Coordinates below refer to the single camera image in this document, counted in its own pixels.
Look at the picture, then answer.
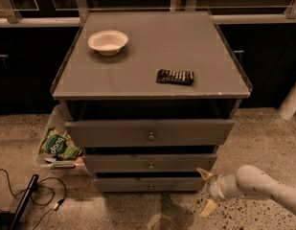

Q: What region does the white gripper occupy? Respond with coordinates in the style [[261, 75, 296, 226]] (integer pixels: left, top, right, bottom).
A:
[[196, 168, 227, 218]]

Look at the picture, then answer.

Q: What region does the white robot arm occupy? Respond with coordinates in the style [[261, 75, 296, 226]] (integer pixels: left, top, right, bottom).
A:
[[196, 165, 296, 218]]

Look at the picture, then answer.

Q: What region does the green snack bag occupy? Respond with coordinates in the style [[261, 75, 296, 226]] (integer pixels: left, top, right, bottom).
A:
[[39, 127, 81, 160]]

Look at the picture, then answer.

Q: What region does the black bar device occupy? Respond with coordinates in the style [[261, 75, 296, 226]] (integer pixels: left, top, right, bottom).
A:
[[8, 174, 39, 230]]

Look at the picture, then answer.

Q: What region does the clear plastic storage bin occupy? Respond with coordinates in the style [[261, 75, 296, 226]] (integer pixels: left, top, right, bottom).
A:
[[35, 105, 88, 176]]

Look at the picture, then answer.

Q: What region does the metal railing frame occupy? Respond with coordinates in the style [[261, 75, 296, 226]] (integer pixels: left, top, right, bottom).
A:
[[0, 0, 296, 27]]

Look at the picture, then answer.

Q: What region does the white cylindrical post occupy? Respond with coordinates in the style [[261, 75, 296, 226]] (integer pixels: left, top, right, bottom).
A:
[[278, 83, 296, 120]]

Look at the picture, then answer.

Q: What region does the grey middle drawer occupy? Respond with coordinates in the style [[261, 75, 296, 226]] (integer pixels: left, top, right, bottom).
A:
[[83, 154, 216, 173]]

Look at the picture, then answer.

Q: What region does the grey top drawer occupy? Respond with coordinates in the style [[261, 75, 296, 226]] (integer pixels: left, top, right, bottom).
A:
[[65, 119, 234, 148]]

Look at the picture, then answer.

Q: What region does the grey drawer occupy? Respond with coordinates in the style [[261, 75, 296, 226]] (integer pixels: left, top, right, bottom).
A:
[[95, 177, 205, 192], [83, 154, 216, 173], [65, 119, 234, 148]]

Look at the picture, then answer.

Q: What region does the grey bottom drawer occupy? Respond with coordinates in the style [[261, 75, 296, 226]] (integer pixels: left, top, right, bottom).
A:
[[95, 177, 205, 192]]

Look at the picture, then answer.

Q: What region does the white paper bowl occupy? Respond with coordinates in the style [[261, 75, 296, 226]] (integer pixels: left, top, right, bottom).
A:
[[87, 30, 128, 56]]

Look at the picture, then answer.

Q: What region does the black cable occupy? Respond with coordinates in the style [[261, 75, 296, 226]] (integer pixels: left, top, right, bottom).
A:
[[0, 168, 68, 230]]

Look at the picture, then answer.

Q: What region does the grey drawer cabinet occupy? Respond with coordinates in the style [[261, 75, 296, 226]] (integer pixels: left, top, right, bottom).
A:
[[52, 11, 252, 180]]

